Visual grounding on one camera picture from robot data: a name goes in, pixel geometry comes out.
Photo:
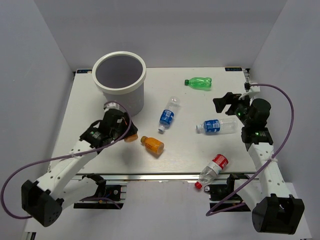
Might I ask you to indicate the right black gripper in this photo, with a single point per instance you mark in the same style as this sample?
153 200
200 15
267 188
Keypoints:
229 98

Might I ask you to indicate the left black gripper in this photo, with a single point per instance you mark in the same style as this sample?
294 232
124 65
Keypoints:
133 129

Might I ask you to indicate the orange juice bottle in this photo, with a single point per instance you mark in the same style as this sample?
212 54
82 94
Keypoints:
131 138
153 145

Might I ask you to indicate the clear bottle blue label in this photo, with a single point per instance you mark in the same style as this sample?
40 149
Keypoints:
168 114
220 126

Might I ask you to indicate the clear bottle red label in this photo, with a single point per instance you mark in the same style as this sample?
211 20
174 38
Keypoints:
211 171

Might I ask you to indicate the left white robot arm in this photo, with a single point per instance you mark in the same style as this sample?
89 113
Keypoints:
45 198

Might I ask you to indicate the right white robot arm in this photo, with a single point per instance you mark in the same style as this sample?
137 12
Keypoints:
273 207

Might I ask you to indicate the white plastic bin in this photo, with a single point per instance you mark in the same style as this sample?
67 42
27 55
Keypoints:
120 76

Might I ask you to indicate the green plastic bottle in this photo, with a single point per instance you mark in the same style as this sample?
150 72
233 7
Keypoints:
199 83

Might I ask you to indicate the blue table label right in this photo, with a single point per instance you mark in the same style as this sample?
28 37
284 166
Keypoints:
233 69

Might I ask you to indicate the blue table label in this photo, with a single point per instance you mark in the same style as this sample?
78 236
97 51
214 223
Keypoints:
84 71
233 69

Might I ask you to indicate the blue table label left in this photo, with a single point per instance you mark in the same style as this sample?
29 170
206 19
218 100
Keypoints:
84 71

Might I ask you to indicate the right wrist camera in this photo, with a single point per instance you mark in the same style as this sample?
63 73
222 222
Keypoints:
251 90

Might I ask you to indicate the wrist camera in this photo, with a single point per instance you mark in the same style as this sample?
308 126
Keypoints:
251 90
111 105

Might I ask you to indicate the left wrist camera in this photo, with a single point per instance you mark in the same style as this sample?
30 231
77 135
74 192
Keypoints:
111 105

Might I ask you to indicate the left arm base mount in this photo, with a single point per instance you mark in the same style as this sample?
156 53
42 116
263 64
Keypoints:
107 196

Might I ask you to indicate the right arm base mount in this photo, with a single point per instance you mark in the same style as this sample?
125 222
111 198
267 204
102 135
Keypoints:
219 191

